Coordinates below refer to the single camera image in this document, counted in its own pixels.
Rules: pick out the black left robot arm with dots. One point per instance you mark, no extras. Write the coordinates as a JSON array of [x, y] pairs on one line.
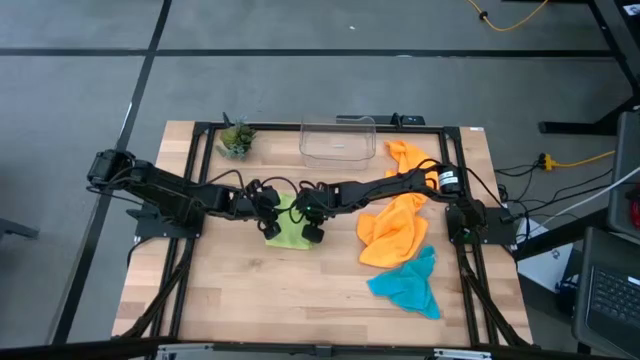
[[165, 187]]

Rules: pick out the clear plastic bin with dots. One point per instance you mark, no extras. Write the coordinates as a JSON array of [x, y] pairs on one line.
[[337, 150]]

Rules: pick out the orange microfiber towel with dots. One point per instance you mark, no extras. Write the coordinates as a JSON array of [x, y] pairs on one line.
[[390, 240], [410, 155]]

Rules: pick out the grey equipment case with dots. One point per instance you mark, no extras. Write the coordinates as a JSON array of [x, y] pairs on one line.
[[625, 165]]

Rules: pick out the black desk foot bar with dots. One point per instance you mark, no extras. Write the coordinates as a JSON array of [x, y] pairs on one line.
[[560, 235]]

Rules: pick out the teal microfiber towel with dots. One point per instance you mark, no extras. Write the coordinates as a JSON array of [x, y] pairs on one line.
[[410, 287]]

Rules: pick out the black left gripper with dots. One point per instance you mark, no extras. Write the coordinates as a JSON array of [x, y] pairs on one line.
[[255, 205]]

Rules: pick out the silver metal bracket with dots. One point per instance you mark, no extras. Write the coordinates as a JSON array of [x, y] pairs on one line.
[[185, 351], [462, 354]]

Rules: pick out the black desk leg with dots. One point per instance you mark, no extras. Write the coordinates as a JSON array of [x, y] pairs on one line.
[[575, 128]]

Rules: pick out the white cardboard box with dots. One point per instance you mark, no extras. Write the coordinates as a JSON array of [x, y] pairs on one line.
[[545, 267]]

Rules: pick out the green succulent plant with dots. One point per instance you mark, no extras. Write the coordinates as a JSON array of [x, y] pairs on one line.
[[237, 140]]

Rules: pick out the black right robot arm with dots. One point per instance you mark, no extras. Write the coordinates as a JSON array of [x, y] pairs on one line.
[[390, 187]]

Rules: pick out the grey laptop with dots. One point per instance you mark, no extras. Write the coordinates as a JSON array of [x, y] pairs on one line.
[[615, 295]]

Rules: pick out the red round object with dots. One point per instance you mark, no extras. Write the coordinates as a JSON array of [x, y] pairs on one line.
[[636, 212]]

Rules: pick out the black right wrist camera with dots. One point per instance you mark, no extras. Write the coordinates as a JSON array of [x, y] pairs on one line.
[[313, 234]]

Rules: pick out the black rig crossbar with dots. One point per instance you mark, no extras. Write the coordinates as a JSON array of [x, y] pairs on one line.
[[75, 350]]

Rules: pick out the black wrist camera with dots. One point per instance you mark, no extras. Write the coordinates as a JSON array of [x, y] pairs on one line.
[[272, 231], [313, 234]]

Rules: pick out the green microfiber towel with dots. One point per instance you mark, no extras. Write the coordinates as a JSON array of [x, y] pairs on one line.
[[290, 235]]

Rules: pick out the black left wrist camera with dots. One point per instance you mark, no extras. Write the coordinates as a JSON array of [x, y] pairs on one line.
[[272, 231]]

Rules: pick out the grey furniture foot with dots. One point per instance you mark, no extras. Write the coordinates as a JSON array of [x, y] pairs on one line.
[[15, 229]]

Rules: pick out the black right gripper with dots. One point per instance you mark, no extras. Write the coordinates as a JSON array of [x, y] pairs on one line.
[[317, 202]]

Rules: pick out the black aluminium table frame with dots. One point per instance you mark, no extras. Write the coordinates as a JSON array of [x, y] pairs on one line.
[[275, 127]]

